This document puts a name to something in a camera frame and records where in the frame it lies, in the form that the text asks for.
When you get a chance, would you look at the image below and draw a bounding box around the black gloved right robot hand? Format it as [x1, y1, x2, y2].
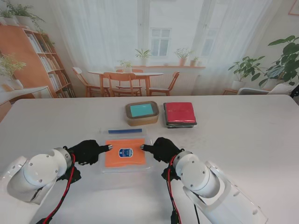
[140, 137, 185, 164]

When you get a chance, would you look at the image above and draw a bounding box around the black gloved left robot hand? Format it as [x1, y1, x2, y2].
[67, 139, 113, 166]

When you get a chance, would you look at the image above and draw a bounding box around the black plastic tray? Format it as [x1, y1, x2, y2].
[163, 102, 198, 129]

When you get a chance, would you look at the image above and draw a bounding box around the brown kraft paper container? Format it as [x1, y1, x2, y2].
[124, 100, 160, 127]

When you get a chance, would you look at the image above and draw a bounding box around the clear lid with orange label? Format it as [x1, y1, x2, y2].
[101, 137, 154, 174]

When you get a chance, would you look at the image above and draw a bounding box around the clear container with blue clips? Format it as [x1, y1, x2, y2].
[98, 127, 150, 141]

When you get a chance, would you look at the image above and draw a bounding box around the clear lid with teal label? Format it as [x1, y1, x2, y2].
[125, 100, 160, 119]

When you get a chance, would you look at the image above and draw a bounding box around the printed room backdrop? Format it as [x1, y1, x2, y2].
[0, 0, 299, 103]

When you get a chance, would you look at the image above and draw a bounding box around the black stand clamp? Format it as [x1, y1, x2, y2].
[290, 84, 299, 100]

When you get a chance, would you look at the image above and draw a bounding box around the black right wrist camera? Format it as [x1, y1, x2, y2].
[161, 167, 181, 182]

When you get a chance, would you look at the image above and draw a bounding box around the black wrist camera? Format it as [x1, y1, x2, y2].
[58, 166, 82, 185]
[161, 167, 181, 182]

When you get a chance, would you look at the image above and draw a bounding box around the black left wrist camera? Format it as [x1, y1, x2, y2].
[58, 166, 82, 185]

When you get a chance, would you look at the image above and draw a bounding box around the red black right arm cable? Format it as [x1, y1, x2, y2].
[166, 156, 201, 224]

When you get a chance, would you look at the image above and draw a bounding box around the red black arm cable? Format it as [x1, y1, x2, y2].
[35, 153, 77, 224]
[166, 156, 201, 224]

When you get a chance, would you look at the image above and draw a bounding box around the red black left arm cable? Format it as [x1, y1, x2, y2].
[35, 153, 77, 224]

